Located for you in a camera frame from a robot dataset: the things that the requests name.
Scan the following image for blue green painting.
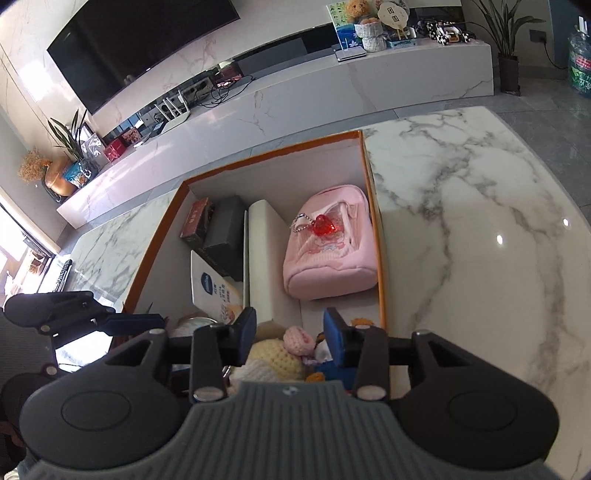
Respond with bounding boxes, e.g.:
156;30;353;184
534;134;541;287
325;2;358;51

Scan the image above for round paper fan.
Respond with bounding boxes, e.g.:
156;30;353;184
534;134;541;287
376;0;411;40

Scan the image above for dark grey box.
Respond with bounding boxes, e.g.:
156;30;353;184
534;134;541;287
203;195;247;282

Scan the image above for large water bottle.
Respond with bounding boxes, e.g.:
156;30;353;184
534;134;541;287
567;14;591;99

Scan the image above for brown teddy bear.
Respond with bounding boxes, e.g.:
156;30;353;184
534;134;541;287
344;0;375;21

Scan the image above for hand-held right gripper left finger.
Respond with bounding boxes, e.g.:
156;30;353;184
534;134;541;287
88;307;257;403

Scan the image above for white box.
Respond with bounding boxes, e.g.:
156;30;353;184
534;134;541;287
247;199;303;324

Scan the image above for dark red box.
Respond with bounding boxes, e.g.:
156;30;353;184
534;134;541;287
215;60;243;86

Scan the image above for white marble TV cabinet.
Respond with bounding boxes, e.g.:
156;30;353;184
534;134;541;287
56;38;495;229

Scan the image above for white router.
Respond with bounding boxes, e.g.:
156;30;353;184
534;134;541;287
157;90;192;132

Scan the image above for blue snack bag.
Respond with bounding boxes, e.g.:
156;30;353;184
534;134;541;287
62;161;90;189

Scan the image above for dried yellow flowers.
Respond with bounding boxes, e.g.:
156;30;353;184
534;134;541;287
17;148;52;183

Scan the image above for red-brown box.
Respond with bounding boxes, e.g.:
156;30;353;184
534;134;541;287
179;198;215;247

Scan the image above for potted plant black pot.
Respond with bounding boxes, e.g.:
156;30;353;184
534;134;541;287
466;0;548;97

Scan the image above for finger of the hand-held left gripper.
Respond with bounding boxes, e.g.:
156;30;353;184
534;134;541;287
45;304;166;352

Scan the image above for white snack packet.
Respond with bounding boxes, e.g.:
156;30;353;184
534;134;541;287
190;249;245;324

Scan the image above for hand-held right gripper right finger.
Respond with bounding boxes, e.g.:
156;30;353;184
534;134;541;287
323;307;497;401

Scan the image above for silver laptop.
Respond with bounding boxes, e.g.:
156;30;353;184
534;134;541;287
332;44;368;63

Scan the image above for cream crochet bunny toy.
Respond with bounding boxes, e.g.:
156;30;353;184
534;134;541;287
228;325;319;384

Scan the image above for orange cardboard box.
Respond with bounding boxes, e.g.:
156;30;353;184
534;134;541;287
122;130;391;402

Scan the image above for round silver tin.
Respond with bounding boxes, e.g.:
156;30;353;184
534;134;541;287
171;314;220;337

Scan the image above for pink backpack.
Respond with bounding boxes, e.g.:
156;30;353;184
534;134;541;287
283;185;380;301

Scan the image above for black cables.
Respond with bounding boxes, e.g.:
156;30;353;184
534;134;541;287
194;76;254;109

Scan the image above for white marble desktop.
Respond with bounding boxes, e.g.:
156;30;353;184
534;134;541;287
69;106;587;467

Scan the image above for copper vase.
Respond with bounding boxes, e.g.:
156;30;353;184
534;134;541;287
44;157;79;197

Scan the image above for duck plush toy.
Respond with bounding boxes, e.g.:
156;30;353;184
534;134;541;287
305;316;370;393

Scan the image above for black television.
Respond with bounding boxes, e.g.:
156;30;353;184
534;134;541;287
46;0;242;116

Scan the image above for shiny plastic bag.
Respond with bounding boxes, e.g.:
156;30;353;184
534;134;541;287
81;134;109;169

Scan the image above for green plant in glass vase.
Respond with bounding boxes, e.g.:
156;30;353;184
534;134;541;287
48;108;95;167

